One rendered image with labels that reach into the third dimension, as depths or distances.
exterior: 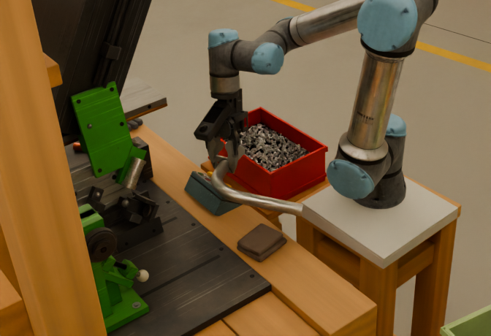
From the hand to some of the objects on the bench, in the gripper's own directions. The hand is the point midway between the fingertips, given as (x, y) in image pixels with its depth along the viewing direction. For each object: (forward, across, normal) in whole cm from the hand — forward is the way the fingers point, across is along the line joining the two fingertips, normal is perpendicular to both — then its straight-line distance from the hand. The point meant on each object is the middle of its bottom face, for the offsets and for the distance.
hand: (222, 166), depth 194 cm
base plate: (+13, +31, +21) cm, 40 cm away
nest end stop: (+10, +10, +18) cm, 23 cm away
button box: (+13, +4, -1) cm, 14 cm away
